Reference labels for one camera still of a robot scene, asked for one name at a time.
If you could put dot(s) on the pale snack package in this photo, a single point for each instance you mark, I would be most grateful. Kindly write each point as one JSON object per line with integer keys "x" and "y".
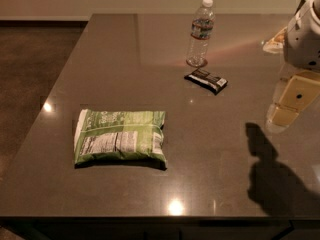
{"x": 275, "y": 45}

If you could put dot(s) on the black snack bar wrapper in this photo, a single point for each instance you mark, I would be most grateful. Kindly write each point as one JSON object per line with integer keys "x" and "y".
{"x": 206, "y": 80}

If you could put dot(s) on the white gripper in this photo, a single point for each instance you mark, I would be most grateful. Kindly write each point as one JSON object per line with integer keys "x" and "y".
{"x": 304, "y": 40}

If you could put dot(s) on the green jalapeno chip bag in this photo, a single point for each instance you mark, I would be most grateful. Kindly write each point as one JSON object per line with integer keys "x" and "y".
{"x": 119, "y": 136}

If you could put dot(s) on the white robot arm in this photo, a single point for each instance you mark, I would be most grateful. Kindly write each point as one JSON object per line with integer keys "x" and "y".
{"x": 299, "y": 83}

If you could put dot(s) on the clear plastic water bottle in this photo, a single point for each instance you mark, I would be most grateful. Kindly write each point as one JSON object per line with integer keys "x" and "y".
{"x": 200, "y": 34}

